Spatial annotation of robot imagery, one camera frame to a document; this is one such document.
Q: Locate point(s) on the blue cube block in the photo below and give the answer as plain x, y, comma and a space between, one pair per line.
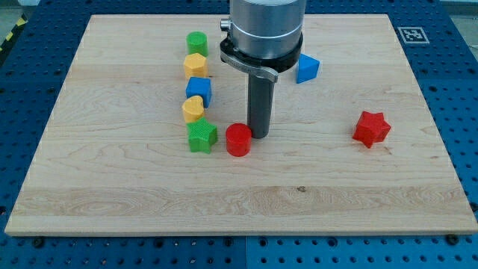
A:
197, 86

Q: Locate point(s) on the white fiducial marker tag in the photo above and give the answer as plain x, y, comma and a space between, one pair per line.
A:
413, 35

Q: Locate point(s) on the red cylinder block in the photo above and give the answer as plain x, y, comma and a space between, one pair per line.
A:
238, 139

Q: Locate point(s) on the green cylinder block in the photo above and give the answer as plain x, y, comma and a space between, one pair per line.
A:
197, 42

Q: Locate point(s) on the green star block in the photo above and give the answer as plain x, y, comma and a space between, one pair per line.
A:
202, 135

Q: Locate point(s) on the red star block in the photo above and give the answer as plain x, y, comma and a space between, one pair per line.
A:
371, 128

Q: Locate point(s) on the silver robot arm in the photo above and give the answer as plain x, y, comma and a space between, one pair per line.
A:
264, 38

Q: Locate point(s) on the yellow hexagon block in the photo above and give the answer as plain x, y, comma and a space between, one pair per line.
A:
195, 65

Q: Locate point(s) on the wooden board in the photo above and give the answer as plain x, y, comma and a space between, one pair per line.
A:
114, 159

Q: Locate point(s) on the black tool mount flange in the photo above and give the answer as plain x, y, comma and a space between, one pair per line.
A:
268, 69

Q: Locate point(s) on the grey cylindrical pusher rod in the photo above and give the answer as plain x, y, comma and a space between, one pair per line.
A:
259, 105

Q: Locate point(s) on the yellow heart block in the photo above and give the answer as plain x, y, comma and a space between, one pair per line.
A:
193, 109

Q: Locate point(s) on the blue triangle block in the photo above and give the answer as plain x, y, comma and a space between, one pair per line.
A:
307, 68

